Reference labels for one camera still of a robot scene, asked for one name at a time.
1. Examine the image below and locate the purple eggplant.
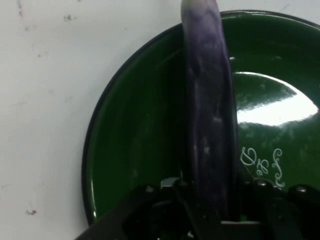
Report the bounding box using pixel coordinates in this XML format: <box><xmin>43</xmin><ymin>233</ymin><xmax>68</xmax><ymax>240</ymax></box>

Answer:
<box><xmin>180</xmin><ymin>0</ymin><xmax>240</xmax><ymax>222</ymax></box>

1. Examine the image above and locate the green plate with white script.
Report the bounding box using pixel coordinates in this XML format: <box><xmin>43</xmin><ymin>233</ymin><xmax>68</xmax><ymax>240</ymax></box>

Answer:
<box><xmin>81</xmin><ymin>9</ymin><xmax>320</xmax><ymax>240</ymax></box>

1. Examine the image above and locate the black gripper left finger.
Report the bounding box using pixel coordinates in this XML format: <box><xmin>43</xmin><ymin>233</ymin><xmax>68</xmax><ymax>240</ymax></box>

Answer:
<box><xmin>74</xmin><ymin>159</ymin><xmax>201</xmax><ymax>240</ymax></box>

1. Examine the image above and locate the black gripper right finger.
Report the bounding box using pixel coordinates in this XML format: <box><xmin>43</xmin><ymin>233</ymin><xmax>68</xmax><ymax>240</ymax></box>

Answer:
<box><xmin>231</xmin><ymin>162</ymin><xmax>320</xmax><ymax>240</ymax></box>

